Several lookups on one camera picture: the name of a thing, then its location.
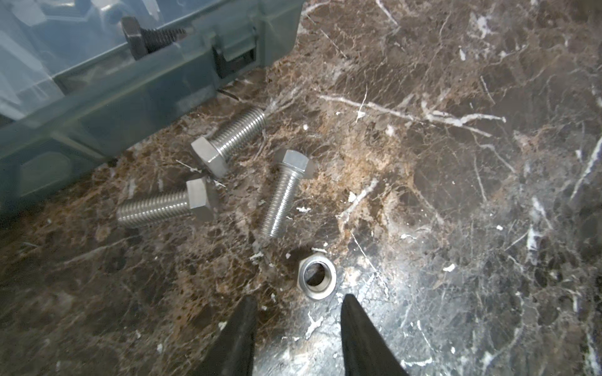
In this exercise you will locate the silver hex bolt lower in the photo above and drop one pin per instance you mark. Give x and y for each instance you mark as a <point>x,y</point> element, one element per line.
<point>293,167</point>

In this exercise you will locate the silver hex bolt left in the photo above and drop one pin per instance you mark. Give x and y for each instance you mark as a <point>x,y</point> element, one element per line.
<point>199,198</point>

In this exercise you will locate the black hex bolt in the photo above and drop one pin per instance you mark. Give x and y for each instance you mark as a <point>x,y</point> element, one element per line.
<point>143,42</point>

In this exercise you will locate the silver hex bolt top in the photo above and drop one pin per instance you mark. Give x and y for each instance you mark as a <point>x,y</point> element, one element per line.
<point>215,152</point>

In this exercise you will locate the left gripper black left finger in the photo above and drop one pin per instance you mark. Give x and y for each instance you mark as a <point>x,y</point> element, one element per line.
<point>233,351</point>

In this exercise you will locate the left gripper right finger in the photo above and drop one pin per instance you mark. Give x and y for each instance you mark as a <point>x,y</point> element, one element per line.
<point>364,349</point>

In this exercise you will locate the silver hex nut right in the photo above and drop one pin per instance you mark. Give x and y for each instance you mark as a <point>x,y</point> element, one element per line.
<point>316,277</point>

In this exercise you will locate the clear plastic organizer box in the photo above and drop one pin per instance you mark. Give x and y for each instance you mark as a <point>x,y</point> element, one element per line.
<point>73,97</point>

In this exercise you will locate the silver hex bolt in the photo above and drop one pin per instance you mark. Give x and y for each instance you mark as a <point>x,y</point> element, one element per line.
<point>199,198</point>
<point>215,152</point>
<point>293,167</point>

